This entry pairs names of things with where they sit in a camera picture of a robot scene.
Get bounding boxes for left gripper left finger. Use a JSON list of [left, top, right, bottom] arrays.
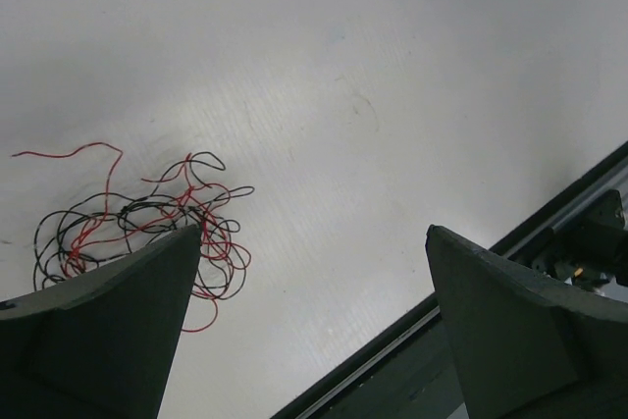
[[1, 226, 200, 418]]

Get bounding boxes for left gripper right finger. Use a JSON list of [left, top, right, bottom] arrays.
[[426, 226, 627, 418]]

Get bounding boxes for red and black wires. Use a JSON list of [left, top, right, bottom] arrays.
[[10, 141, 256, 335]]

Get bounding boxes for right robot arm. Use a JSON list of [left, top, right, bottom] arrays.
[[525, 189, 627, 291]]

